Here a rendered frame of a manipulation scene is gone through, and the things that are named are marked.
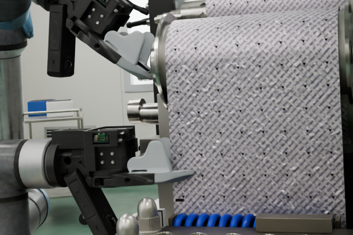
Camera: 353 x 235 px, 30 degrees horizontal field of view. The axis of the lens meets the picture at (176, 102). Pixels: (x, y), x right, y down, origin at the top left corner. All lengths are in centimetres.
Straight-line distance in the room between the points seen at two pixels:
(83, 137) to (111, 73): 607
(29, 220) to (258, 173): 37
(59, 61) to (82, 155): 15
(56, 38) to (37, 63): 637
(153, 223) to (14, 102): 77
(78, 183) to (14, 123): 64
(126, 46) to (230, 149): 22
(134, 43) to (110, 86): 605
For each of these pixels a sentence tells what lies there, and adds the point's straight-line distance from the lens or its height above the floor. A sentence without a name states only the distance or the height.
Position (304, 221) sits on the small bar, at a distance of 84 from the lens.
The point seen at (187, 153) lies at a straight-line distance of 92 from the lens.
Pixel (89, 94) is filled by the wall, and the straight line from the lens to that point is 712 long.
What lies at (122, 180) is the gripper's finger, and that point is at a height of 109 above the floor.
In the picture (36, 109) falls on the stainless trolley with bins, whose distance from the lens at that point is 594.
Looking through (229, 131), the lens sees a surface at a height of 115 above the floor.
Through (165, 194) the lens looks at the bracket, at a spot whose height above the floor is 105.
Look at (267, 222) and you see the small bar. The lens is 85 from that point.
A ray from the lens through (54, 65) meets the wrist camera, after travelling 103.
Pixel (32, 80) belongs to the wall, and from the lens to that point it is 743.
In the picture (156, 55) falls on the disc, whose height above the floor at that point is 126.
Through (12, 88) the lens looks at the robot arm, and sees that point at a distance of 156.
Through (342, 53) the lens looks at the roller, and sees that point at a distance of 88.
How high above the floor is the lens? 124
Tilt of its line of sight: 3 degrees down
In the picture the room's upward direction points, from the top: 3 degrees counter-clockwise
